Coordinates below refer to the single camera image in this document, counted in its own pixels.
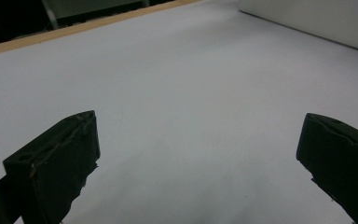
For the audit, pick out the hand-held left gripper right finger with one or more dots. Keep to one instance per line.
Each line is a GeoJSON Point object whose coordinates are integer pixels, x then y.
{"type": "Point", "coordinates": [341, 161]}

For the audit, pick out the white metal stand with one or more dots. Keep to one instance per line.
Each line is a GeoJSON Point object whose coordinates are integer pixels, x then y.
{"type": "Point", "coordinates": [90, 6]}

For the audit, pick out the white plastic bin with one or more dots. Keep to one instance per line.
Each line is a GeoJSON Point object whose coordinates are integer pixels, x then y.
{"type": "Point", "coordinates": [317, 18]}

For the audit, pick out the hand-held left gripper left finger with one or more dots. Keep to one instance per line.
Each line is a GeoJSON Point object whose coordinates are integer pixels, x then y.
{"type": "Point", "coordinates": [56, 165]}

